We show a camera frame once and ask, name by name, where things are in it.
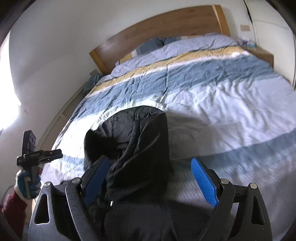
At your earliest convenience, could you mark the blue pillow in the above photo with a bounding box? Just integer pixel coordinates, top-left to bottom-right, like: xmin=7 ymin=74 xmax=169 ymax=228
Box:
xmin=163 ymin=36 xmax=193 ymax=46

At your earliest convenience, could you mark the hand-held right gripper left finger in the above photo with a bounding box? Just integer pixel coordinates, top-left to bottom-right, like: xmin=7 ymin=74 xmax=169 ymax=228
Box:
xmin=28 ymin=155 xmax=111 ymax=241

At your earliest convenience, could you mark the wooden bed headboard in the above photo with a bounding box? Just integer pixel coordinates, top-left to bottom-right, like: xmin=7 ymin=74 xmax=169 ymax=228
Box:
xmin=89 ymin=5 xmax=232 ymax=75

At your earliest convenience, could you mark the striped pillow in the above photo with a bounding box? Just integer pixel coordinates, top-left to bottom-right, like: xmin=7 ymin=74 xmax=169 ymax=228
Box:
xmin=115 ymin=37 xmax=165 ymax=67

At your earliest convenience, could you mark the grey-blue blanket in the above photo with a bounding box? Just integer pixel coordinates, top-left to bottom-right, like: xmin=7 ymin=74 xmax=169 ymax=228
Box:
xmin=83 ymin=74 xmax=103 ymax=96

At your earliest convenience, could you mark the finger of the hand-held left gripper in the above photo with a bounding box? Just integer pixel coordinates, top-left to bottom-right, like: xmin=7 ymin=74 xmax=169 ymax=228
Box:
xmin=35 ymin=149 xmax=63 ymax=161

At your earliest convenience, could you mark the person's left forearm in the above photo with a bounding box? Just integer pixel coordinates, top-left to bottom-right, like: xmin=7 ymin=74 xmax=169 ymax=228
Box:
xmin=1 ymin=192 xmax=28 ymax=233

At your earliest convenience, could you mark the white sliding wardrobe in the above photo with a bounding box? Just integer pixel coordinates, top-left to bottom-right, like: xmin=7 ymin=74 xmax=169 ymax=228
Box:
xmin=244 ymin=0 xmax=296 ymax=90

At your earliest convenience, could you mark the person's left hand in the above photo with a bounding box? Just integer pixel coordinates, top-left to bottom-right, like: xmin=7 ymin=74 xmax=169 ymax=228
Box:
xmin=14 ymin=167 xmax=43 ymax=201

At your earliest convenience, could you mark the low beige wall cabinet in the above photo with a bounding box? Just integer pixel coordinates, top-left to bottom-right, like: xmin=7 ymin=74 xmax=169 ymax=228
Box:
xmin=38 ymin=88 xmax=86 ymax=149

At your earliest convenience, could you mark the wooden nightstand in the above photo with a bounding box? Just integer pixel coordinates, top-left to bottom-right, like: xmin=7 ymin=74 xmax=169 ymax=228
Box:
xmin=252 ymin=46 xmax=275 ymax=68

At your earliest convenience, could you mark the black puffer jacket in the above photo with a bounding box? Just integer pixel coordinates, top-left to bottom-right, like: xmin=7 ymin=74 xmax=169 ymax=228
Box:
xmin=83 ymin=105 xmax=197 ymax=241

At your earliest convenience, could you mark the striped duvet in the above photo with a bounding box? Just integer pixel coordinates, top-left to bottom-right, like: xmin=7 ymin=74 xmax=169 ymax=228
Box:
xmin=50 ymin=32 xmax=296 ymax=233

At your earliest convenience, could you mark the window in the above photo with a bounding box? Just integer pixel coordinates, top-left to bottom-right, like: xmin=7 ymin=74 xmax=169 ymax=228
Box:
xmin=0 ymin=35 xmax=22 ymax=133

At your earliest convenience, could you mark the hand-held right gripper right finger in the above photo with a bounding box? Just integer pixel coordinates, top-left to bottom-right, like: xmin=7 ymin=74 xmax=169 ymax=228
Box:
xmin=191 ymin=156 xmax=273 ymax=241

